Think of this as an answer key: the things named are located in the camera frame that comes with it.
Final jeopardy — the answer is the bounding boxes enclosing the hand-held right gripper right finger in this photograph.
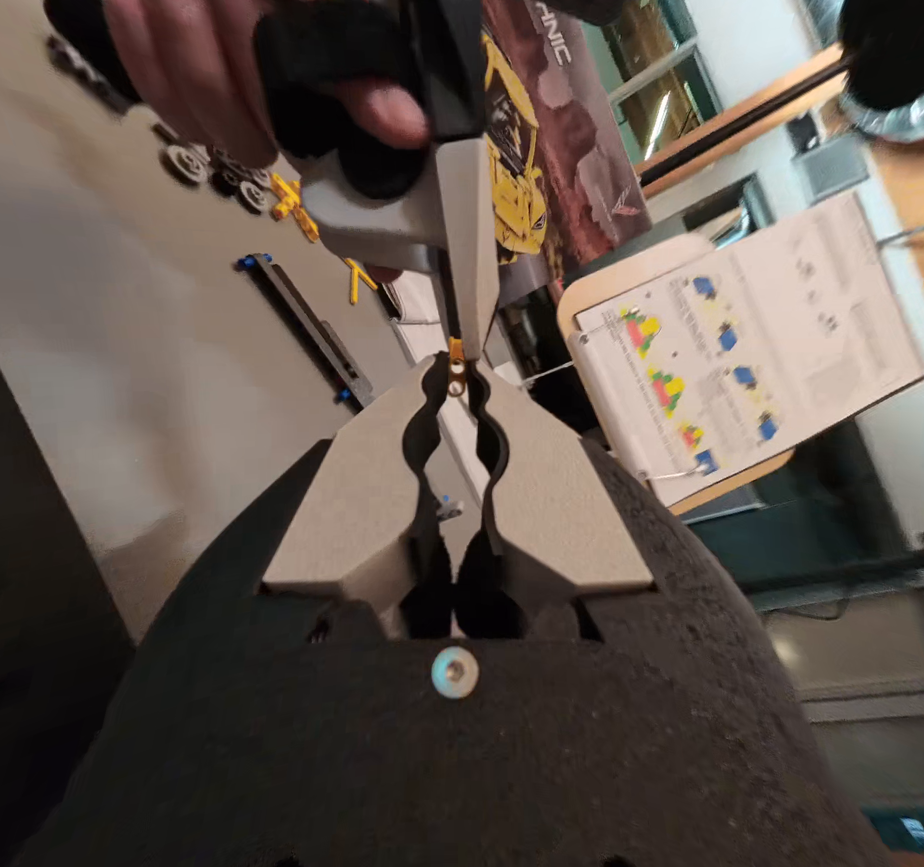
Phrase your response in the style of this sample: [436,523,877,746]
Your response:
[461,362,655,638]

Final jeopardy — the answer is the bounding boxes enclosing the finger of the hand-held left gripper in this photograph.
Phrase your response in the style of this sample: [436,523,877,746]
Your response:
[435,135,502,360]

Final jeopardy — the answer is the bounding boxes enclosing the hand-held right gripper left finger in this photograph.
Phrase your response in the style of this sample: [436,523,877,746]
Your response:
[261,351,461,638]

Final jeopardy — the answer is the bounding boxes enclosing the long grey lego beam assembly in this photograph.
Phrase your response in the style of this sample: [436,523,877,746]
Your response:
[234,253,464,520]

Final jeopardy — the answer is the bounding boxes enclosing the lego set box with yellow car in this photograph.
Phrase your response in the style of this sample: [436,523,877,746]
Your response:
[478,0,655,285]

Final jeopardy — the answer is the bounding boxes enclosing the cluster of yellow lego pieces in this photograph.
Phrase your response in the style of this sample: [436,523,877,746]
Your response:
[268,173,381,306]

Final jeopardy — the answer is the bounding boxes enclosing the stack of long black lego beams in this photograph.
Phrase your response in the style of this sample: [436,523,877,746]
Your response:
[42,36,136,115]

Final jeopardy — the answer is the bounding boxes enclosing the person's left hand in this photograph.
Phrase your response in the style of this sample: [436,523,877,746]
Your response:
[52,0,436,162]

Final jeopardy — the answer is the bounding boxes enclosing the white document stand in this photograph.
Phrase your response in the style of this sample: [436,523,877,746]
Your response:
[520,329,713,483]

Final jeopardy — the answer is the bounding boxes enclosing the wooden document board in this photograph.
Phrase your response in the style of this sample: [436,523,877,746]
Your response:
[554,232,800,516]

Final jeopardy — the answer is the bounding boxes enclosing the printed instruction sheet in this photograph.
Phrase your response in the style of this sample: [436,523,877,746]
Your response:
[572,192,924,509]

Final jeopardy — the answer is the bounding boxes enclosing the black perforated board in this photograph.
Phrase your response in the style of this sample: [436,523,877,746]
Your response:
[0,369,140,862]

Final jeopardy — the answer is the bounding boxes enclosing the white grille box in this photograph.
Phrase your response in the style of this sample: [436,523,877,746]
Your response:
[789,134,872,205]

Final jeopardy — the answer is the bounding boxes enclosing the black round object on pole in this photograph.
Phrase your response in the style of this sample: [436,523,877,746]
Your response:
[637,0,924,187]

